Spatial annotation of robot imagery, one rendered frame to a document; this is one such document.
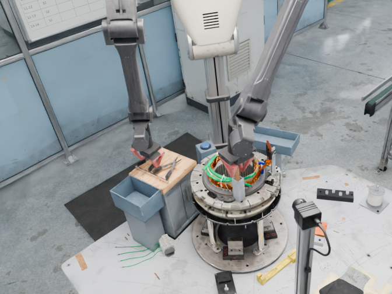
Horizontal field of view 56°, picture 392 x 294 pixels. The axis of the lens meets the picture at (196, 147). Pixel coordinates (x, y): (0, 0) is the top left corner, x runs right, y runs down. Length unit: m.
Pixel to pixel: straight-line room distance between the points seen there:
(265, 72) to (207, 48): 0.57
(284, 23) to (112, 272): 1.10
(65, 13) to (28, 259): 1.85
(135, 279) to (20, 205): 2.04
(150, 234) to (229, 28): 0.86
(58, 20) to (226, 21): 1.93
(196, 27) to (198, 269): 0.93
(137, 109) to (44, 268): 1.75
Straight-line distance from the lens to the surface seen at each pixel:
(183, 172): 1.45
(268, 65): 1.02
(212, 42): 1.54
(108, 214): 2.93
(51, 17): 3.20
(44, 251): 2.92
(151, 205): 1.39
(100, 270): 1.59
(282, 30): 1.02
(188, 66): 3.77
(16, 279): 2.86
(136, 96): 1.24
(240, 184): 1.21
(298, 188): 1.77
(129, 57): 1.11
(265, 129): 1.66
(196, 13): 1.50
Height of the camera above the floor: 1.98
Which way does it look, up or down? 36 degrees down
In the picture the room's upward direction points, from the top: 9 degrees counter-clockwise
